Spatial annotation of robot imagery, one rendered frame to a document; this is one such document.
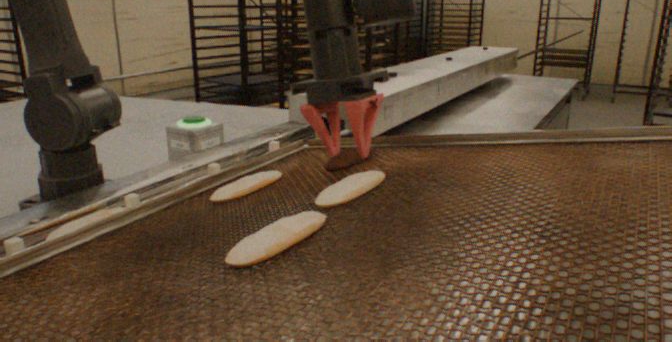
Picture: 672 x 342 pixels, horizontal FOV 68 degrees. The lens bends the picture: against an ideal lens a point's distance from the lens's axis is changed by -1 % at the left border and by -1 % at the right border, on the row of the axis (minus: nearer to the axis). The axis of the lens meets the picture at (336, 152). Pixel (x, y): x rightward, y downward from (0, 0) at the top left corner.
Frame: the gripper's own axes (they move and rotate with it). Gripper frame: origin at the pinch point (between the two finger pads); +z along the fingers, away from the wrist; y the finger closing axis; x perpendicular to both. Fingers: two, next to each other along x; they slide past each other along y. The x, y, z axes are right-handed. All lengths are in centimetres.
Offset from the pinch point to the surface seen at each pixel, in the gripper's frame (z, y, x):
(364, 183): 0.3, 7.7, -12.0
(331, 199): 0.4, 6.4, -16.2
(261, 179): 0.3, -5.4, -10.8
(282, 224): 0.0, 6.2, -23.4
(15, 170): 0, -61, -7
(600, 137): 0.7, 27.1, 5.9
